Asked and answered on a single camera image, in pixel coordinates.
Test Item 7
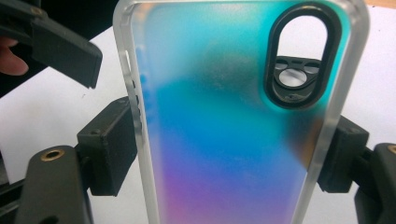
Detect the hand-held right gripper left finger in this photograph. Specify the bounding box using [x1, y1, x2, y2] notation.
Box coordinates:
[76, 96, 139, 198]

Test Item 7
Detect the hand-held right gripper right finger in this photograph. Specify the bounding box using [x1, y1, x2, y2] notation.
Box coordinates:
[317, 115, 375, 194]

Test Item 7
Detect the iridescent translucent phone case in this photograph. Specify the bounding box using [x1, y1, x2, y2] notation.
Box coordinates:
[112, 0, 371, 224]

